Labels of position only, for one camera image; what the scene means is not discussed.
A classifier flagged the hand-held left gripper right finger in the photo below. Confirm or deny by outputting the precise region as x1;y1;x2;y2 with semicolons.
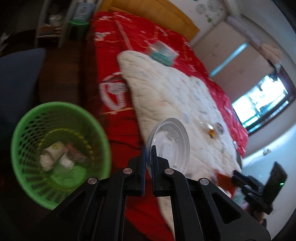
151;146;271;241

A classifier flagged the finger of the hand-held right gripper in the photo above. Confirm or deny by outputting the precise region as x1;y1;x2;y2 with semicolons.
232;170;264;193

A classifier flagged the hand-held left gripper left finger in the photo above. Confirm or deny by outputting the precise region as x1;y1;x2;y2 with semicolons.
35;146;147;241

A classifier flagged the clear plastic lid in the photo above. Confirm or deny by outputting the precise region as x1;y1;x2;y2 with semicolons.
147;118;190;179

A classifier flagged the white paper cup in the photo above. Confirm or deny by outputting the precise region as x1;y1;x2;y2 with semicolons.
44;142;65;160

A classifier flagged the green plastic mesh basket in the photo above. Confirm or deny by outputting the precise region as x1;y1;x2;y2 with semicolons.
10;102;112;211

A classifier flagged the clear plastic container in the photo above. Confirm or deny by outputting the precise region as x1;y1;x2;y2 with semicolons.
214;122;225;135

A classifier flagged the white quilted mat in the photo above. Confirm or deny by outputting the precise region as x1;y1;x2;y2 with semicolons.
117;50;242;232

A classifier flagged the balcony window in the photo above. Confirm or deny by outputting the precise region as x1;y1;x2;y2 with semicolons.
231;72;296;133

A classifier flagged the teal dotted tissue pack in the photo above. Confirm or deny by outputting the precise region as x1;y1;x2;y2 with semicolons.
148;52;176;67

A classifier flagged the white teal tissue pack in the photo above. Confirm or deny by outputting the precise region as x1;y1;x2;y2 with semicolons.
148;40;179;58

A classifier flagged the red patterned quilt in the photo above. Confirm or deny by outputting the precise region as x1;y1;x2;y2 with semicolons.
84;11;249;241

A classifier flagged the white wardrobe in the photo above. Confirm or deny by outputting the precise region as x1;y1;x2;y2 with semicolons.
192;14;281;93

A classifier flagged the dark blue chair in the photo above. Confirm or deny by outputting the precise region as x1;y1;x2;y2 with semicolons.
0;48;47;130

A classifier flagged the green plastic stool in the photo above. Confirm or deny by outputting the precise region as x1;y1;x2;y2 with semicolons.
69;20;89;42

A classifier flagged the wooden bed headboard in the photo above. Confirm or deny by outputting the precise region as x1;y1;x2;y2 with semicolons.
98;0;200;41

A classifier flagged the grey shelf desk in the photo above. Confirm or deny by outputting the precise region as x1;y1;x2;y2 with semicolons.
35;0;77;48

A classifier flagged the large patterned circle wall sticker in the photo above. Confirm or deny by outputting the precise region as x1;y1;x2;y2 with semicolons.
208;0;223;11

